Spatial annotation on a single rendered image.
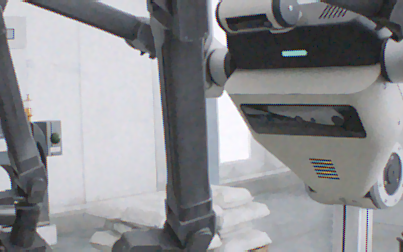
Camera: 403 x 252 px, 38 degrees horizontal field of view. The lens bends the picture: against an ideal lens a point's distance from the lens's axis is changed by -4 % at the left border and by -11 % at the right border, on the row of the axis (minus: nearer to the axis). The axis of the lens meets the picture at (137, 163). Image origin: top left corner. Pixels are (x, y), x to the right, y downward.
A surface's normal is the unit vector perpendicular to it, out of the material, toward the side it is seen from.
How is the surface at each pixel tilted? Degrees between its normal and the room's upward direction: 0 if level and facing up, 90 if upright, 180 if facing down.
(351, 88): 40
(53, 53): 90
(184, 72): 118
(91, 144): 90
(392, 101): 90
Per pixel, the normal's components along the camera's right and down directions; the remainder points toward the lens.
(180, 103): 0.30, 0.55
